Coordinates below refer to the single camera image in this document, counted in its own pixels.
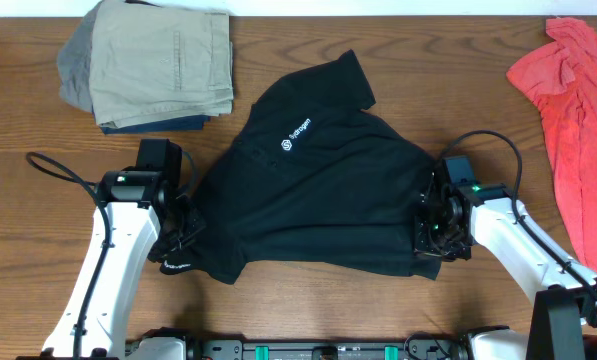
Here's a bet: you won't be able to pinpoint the black polo shirt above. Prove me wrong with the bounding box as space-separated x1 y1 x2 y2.
160 51 441 284

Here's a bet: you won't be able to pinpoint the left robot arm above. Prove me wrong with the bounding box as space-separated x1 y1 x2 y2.
36 168 191 359

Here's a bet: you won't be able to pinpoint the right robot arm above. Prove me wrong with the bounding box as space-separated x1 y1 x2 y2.
414 182 597 359

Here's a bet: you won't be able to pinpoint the folded beige khaki pants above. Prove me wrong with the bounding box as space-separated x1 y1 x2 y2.
89 1 234 128

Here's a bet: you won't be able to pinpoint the red t-shirt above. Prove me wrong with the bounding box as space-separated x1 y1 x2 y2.
507 17 597 272

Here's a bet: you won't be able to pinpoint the folded grey garment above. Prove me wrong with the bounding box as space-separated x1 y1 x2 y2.
56 2 102 113

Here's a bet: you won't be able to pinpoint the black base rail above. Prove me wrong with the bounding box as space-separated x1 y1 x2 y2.
127 327 479 360

